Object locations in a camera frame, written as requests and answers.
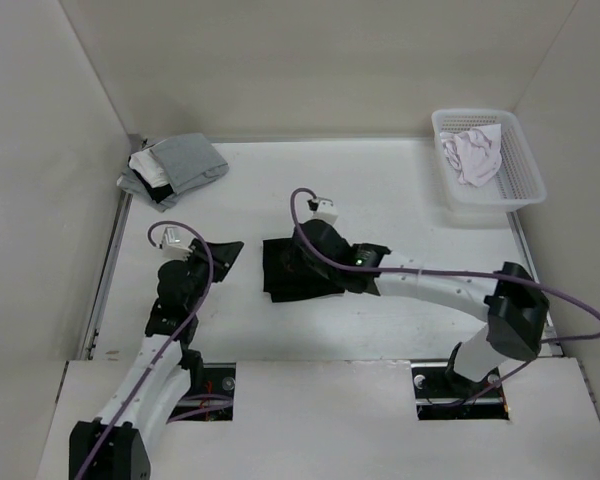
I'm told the folded white tank top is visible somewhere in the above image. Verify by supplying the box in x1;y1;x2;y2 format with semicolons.
128;149;170;189

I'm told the white plastic basket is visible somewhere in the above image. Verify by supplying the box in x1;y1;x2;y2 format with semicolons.
431;108;547;213

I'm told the folded black tank top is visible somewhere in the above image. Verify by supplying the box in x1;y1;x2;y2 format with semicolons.
145;185;174;204

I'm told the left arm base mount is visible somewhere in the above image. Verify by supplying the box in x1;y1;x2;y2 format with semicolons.
168;363;237;422

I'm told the bottom grey folded tank top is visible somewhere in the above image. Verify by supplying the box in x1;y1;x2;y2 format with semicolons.
117;168;178;212

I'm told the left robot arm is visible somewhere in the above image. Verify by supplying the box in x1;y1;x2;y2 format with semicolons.
68;239;244;479

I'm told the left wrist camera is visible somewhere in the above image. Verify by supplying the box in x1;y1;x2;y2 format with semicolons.
159;226;191;260

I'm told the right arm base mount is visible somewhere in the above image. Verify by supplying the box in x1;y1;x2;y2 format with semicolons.
410;362;509;421

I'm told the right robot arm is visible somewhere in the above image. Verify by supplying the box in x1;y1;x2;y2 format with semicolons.
291;219;549;398

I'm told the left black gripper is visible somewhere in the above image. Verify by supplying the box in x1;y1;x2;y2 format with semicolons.
183;240;243;311

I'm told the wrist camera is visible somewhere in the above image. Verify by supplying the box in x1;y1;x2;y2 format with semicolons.
159;226;191;260
307;197;339;226

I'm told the white tank top in basket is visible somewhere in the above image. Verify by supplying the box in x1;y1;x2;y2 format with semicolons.
439;124;503;188

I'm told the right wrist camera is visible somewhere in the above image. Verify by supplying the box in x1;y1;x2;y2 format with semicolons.
307;197;339;226

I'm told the black tank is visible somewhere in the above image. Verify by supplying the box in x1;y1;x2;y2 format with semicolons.
145;185;174;204
262;238;345;303

